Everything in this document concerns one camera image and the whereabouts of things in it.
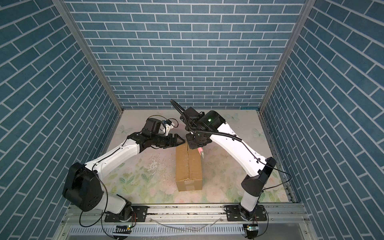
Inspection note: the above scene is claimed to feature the right controller board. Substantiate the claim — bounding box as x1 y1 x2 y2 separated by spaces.
243 224 259 239

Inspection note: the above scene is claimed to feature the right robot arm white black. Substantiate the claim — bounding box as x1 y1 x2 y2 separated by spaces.
180 108 276 213

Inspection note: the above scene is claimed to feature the left controller board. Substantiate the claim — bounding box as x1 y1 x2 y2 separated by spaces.
113 225 132 240

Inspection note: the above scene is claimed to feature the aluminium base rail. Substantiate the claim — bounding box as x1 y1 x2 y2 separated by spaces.
61 203 313 232

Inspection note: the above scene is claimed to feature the pink utility knife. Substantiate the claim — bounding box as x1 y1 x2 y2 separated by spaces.
198 148 205 159

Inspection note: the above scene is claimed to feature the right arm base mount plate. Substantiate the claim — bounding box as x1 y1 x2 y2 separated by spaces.
223 204 268 222

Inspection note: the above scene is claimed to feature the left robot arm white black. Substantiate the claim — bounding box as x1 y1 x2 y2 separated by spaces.
63 118 185 220

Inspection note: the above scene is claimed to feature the controller board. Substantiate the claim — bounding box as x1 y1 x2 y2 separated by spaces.
243 224 259 239
113 225 132 240

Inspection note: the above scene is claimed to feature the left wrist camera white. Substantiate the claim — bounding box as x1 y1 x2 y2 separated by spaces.
161 118 179 136

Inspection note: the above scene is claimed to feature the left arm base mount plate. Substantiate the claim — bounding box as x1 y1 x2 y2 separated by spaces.
105 206 149 223

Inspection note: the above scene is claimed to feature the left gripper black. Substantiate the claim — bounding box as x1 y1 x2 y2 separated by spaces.
150 132 185 148

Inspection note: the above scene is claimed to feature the brown cardboard express box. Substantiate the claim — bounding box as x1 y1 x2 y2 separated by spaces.
176 143 203 192

